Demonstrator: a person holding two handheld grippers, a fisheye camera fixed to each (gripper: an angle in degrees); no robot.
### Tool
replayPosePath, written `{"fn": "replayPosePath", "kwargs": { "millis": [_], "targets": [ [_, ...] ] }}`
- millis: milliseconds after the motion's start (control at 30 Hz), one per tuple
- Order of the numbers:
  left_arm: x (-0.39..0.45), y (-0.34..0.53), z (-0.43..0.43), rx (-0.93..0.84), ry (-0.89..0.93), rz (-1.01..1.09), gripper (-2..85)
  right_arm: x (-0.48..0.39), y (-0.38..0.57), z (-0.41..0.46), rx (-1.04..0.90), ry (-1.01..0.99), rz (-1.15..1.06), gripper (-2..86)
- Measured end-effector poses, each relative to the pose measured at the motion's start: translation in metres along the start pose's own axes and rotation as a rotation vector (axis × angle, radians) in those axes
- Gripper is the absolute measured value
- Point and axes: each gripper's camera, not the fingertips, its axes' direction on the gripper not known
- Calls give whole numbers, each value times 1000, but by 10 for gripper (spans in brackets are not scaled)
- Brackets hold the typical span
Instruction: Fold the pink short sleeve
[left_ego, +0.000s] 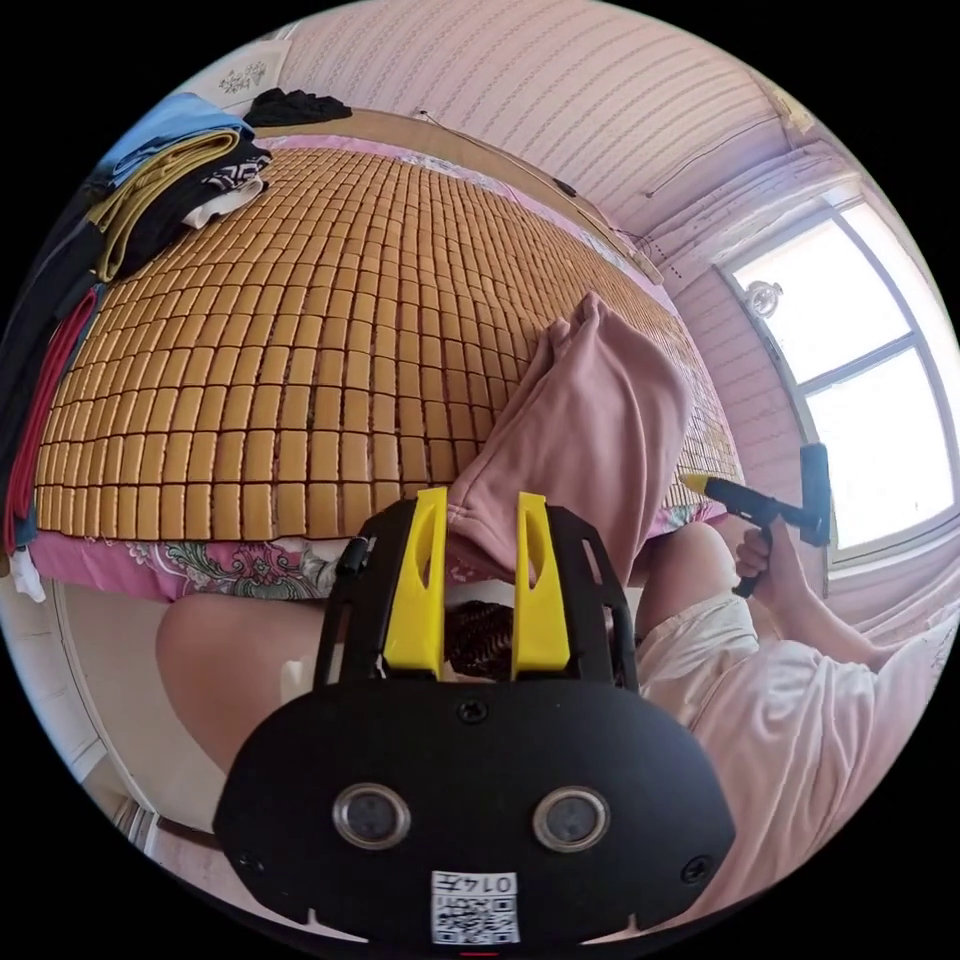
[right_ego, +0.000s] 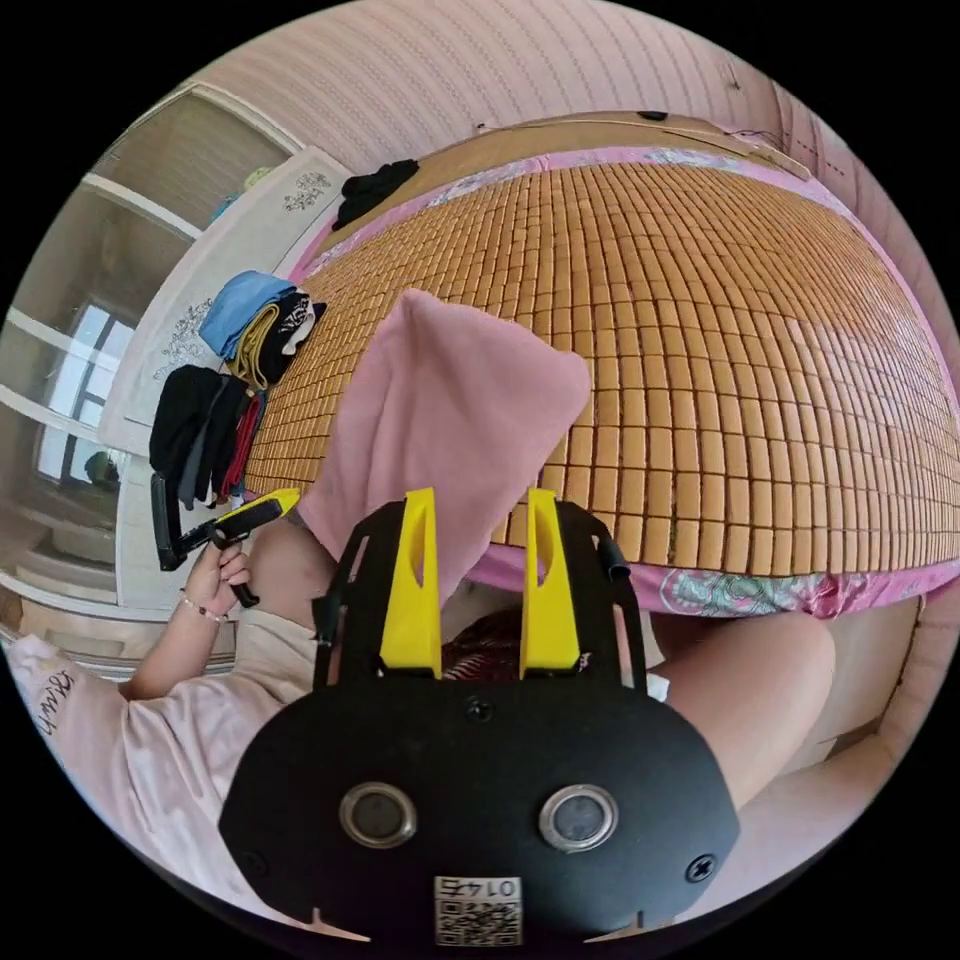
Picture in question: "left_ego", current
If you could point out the person's body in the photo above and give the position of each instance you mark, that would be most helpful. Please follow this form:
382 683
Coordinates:
795 750

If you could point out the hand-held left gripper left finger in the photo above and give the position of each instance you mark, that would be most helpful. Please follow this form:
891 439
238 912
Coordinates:
414 600

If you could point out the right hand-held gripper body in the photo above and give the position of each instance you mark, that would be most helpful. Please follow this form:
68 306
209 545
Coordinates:
739 501

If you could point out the person's right hand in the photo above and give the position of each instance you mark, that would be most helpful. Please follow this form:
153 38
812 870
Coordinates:
772 559

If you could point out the bed with woven mat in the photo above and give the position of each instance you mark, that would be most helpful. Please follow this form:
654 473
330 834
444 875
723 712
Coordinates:
315 322

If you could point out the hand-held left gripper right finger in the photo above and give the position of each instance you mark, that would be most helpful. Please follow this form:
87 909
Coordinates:
538 607

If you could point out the black garment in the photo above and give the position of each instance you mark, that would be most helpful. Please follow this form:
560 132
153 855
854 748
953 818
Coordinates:
294 109

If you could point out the pink short sleeve shirt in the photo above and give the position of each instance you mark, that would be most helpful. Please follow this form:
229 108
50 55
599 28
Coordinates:
592 420

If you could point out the person's right forearm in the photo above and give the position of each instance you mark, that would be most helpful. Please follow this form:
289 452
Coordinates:
832 619

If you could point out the pile of clothes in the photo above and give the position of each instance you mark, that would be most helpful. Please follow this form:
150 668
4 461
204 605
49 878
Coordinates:
150 202

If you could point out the window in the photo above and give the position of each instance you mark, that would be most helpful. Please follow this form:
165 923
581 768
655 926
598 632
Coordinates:
855 375

